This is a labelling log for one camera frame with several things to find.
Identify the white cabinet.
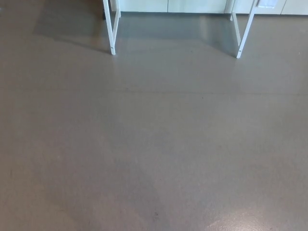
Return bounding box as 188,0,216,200
119,0,308,15

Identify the white desk with metal frame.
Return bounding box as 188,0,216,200
103,0,262,59

